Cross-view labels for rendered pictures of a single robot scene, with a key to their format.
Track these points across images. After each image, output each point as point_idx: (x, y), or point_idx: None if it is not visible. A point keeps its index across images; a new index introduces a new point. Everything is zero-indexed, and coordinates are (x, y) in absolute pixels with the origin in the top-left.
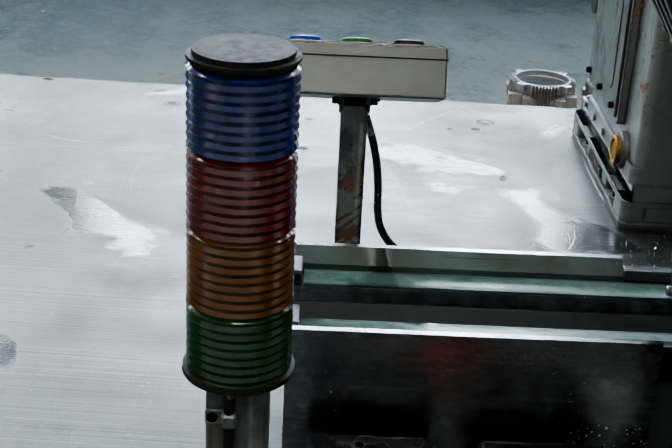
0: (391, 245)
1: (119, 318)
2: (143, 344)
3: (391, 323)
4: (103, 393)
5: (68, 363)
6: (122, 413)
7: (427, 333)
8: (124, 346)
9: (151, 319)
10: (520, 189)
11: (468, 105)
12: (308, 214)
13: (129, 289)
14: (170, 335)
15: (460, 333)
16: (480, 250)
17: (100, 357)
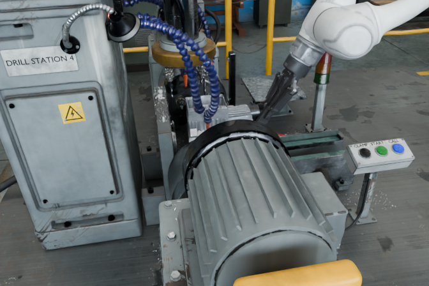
0: (335, 156)
1: (412, 193)
2: (396, 186)
3: (321, 142)
4: (387, 170)
5: (405, 176)
6: None
7: (310, 132)
8: (399, 184)
9: (404, 195)
10: None
11: None
12: (416, 269)
13: (424, 206)
14: (392, 190)
15: (304, 133)
16: (313, 158)
17: (400, 179)
